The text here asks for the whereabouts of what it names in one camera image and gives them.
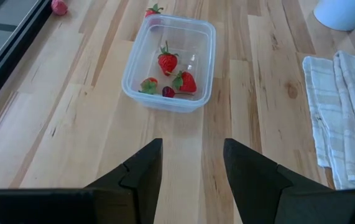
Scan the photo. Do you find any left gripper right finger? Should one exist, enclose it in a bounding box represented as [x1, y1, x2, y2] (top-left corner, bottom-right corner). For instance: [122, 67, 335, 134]
[223, 138, 355, 224]

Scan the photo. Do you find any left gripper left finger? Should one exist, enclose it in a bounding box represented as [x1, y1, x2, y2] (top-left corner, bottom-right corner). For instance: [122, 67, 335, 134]
[0, 138, 164, 224]

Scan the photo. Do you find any dark red artificial cherry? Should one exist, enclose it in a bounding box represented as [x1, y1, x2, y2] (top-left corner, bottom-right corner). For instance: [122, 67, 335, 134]
[161, 86, 195, 99]

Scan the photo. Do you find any pale orange artificial strawberry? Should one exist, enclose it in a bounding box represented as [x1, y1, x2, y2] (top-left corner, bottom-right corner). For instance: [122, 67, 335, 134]
[138, 77, 159, 95]

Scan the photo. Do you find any red artificial strawberry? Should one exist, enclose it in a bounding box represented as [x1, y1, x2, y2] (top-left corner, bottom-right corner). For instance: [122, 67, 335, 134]
[145, 2, 165, 19]
[164, 70, 198, 93]
[157, 40, 180, 77]

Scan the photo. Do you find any clear plastic tupperware container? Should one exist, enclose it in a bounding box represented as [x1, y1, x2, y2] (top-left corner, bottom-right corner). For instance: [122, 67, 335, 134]
[121, 14, 217, 113]

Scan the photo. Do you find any white plaid dish towel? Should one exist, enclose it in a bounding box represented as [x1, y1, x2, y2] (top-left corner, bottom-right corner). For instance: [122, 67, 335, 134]
[302, 50, 355, 190]

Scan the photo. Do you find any white plant pot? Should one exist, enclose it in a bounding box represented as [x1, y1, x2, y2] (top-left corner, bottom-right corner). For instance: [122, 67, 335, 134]
[313, 0, 355, 32]

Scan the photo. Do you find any pink artificial raspberry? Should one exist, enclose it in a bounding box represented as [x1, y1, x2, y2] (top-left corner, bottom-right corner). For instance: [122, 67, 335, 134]
[50, 0, 69, 16]

